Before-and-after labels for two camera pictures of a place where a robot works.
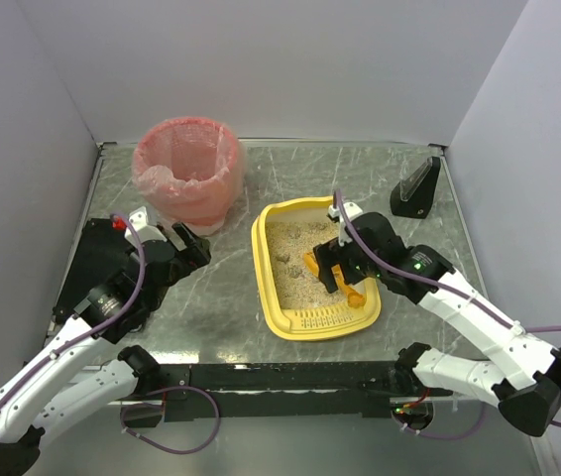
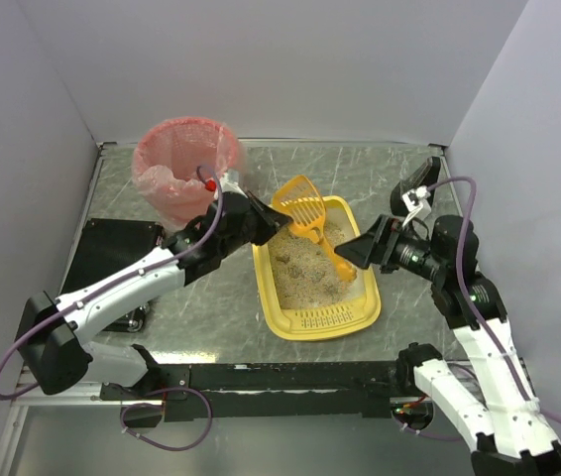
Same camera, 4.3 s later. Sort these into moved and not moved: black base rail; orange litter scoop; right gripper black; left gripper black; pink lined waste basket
Moved: left gripper black; orange litter scoop; right gripper black
Not moved: black base rail; pink lined waste basket
